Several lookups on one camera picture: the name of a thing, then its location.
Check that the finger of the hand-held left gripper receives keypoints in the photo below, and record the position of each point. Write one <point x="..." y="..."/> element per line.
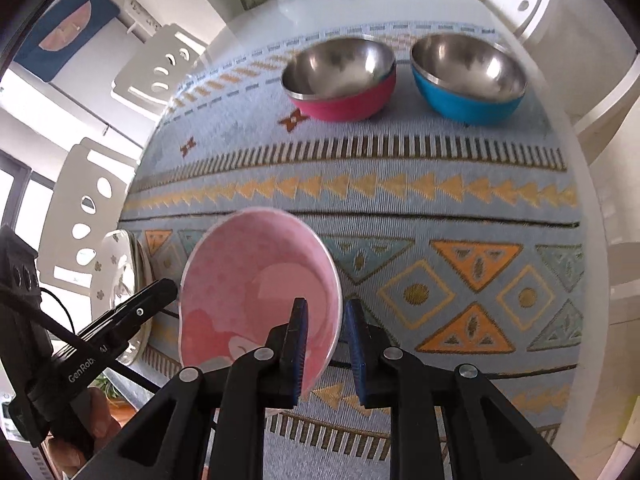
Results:
<point x="145" y="302"/>

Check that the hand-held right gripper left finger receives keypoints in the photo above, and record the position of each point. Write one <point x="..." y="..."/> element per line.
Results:
<point x="295" y="350"/>

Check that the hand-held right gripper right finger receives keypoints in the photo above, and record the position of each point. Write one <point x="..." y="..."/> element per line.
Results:
<point x="357" y="350"/>

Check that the small octagonal floral plate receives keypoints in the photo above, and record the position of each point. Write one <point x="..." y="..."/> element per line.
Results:
<point x="116" y="265"/>

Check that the pink ceramic bowl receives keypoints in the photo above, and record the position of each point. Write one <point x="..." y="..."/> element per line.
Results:
<point x="250" y="260"/>

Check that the pink steel bowl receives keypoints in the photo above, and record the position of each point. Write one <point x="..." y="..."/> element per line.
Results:
<point x="340" y="105"/>

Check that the blue steel bowl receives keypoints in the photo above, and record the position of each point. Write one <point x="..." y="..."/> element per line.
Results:
<point x="465" y="105"/>

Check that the person's left hand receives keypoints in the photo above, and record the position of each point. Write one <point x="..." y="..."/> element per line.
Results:
<point x="102" y="415"/>

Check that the green potted plant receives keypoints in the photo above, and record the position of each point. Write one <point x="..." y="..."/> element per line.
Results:
<point x="107" y="389"/>

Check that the dark framed window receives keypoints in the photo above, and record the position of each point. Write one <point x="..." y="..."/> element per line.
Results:
<point x="15" y="195"/>

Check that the patterned table mat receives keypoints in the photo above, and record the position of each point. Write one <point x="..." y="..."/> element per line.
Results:
<point x="425" y="160"/>

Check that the white refrigerator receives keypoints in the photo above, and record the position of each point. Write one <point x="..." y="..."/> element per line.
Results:
<point x="50" y="110"/>

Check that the white shelf rack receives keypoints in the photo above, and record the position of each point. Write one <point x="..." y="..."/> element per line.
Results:
<point x="142" y="15"/>

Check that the blue cloth cover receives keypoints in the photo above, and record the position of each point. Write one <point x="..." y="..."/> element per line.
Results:
<point x="95" y="0"/>

